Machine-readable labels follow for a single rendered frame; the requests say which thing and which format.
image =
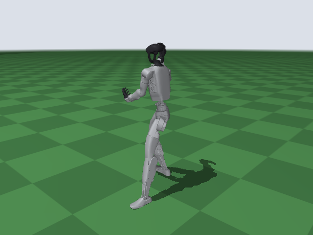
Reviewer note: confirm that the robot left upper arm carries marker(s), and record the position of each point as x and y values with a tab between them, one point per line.
146	75

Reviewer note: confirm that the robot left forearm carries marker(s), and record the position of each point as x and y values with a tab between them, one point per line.
134	96

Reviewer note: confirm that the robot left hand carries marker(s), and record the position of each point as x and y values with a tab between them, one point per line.
125	93

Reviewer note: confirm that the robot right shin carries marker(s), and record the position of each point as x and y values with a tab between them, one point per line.
159	154

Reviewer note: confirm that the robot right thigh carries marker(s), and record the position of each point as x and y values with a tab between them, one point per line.
152	120

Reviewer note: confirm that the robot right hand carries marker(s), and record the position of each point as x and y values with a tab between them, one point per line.
162	53

